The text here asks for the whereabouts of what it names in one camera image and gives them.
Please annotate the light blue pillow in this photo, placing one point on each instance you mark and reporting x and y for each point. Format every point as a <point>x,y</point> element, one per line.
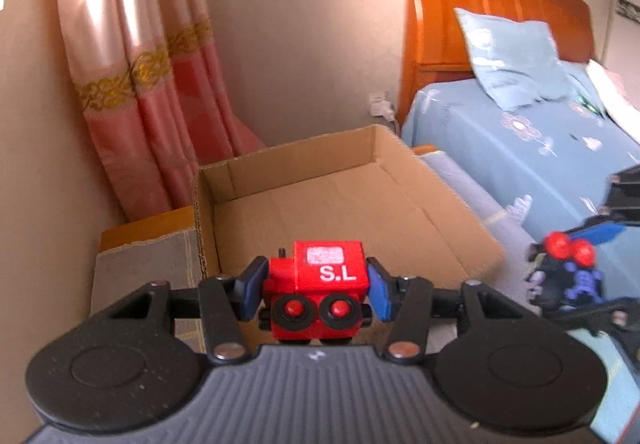
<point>515,56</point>

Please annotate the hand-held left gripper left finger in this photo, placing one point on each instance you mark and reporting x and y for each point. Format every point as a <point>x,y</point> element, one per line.
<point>252,289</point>

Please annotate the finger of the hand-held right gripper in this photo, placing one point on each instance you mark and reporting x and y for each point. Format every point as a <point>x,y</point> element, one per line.
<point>600,311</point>
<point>602,231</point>

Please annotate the cardboard box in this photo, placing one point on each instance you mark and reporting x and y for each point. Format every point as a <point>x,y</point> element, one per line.
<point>325,194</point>

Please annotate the black toy with red eyes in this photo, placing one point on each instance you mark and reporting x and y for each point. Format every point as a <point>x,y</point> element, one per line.
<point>570,269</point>

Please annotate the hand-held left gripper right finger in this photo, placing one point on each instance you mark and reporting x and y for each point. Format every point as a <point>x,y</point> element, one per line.
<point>380,291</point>

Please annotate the white wall socket with plug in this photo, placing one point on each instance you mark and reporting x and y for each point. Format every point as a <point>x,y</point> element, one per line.
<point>378,103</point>

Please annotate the orange wooden bench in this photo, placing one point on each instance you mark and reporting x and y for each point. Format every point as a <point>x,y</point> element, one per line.
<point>145,226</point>

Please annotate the blue flowered bedsheet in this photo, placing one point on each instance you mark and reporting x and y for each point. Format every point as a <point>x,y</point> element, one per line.
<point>500,158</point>

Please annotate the white quilt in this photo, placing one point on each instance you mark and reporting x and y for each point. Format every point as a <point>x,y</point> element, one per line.
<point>617,93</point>

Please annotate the pink curtain with gold band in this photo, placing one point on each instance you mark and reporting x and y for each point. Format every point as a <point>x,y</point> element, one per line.
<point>135,73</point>

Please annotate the red block robot toy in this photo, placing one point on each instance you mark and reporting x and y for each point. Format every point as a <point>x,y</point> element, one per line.
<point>315,291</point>

